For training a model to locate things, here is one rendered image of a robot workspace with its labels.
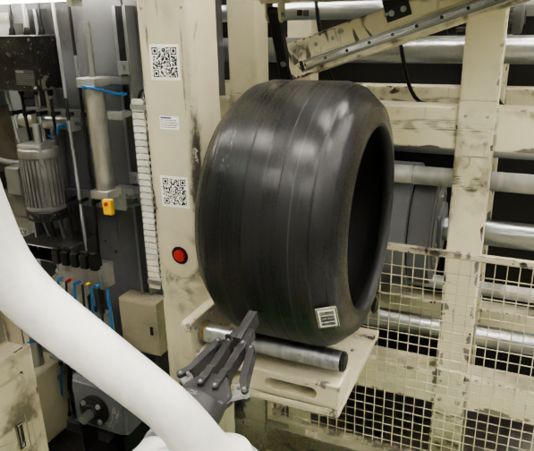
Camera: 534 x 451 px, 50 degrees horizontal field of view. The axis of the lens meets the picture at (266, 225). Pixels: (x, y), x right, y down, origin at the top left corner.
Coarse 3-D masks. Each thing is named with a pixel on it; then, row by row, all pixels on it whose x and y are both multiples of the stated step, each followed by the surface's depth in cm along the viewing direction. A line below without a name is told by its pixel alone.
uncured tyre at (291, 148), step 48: (288, 96) 113; (336, 96) 110; (240, 144) 108; (288, 144) 104; (336, 144) 104; (384, 144) 134; (240, 192) 105; (288, 192) 102; (336, 192) 102; (384, 192) 143; (240, 240) 106; (288, 240) 102; (336, 240) 103; (384, 240) 143; (240, 288) 110; (288, 288) 105; (336, 288) 107; (288, 336) 119; (336, 336) 118
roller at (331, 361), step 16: (208, 336) 133; (224, 336) 132; (256, 336) 129; (272, 336) 129; (256, 352) 129; (272, 352) 127; (288, 352) 125; (304, 352) 124; (320, 352) 123; (336, 352) 122; (336, 368) 121
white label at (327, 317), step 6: (318, 312) 107; (324, 312) 107; (330, 312) 108; (336, 312) 108; (318, 318) 109; (324, 318) 109; (330, 318) 109; (336, 318) 109; (318, 324) 110; (324, 324) 110; (330, 324) 110; (336, 324) 110
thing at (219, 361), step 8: (224, 344) 96; (224, 352) 94; (232, 352) 97; (216, 360) 93; (224, 360) 95; (208, 368) 91; (216, 368) 92; (200, 376) 90; (208, 376) 90; (200, 384) 88
